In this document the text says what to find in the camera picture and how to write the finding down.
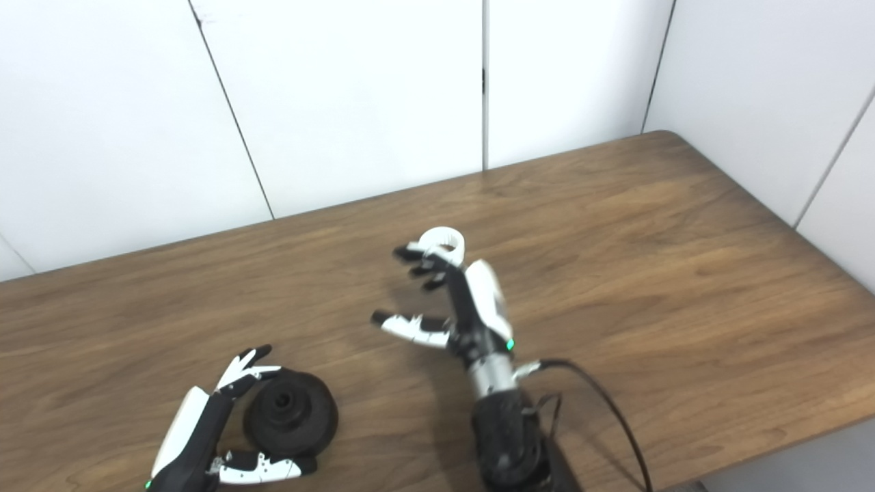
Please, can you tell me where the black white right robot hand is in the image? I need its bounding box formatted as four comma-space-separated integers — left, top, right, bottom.
371, 243, 517, 370

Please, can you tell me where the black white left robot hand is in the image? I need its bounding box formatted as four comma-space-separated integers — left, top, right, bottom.
145, 344, 319, 492

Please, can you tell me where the white toothed ring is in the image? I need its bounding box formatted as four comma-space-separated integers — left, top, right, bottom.
417, 226, 467, 269

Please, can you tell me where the round black stepped part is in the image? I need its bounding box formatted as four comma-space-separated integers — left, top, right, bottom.
243, 369, 339, 460

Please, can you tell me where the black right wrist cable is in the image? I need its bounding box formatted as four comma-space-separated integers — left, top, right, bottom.
513, 358, 654, 492

